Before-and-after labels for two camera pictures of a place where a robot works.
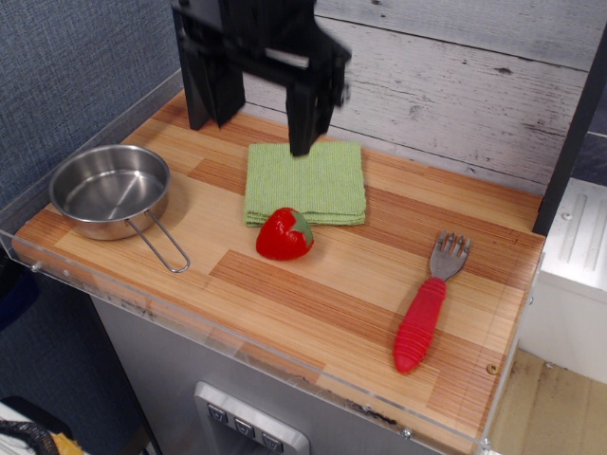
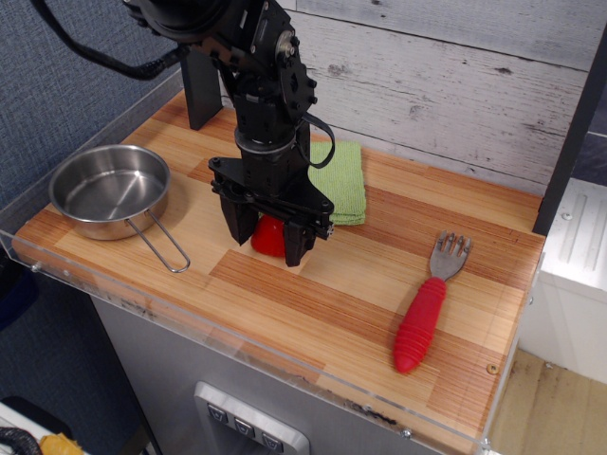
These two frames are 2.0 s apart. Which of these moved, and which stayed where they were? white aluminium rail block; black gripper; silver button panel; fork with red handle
Moved: black gripper
Stayed: white aluminium rail block; fork with red handle; silver button panel
